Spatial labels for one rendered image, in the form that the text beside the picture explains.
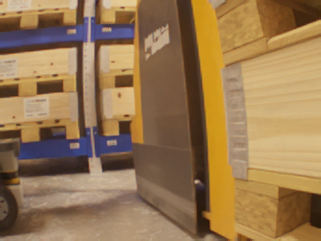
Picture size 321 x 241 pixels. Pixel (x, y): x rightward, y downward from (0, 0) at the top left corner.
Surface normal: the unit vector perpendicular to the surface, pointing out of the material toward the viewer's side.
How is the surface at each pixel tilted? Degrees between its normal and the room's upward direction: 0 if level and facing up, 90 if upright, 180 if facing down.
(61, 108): 90
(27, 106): 90
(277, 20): 90
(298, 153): 90
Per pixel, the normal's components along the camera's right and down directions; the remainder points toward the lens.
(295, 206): 0.37, -0.04
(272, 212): -0.93, 0.07
